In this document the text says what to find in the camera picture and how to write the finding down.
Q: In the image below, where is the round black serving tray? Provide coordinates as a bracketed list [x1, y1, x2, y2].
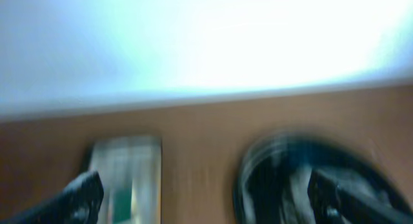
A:
[232, 133, 412, 224]

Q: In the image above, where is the rectangular black soapy tray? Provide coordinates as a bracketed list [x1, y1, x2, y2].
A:
[81, 135, 162, 224]

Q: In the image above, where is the green yellow sponge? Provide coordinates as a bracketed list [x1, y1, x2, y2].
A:
[112, 187, 132, 224]

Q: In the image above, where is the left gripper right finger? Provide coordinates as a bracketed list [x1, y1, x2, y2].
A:
[307, 170, 412, 224]

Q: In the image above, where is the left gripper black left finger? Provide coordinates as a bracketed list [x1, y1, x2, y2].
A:
[1, 171, 104, 224]

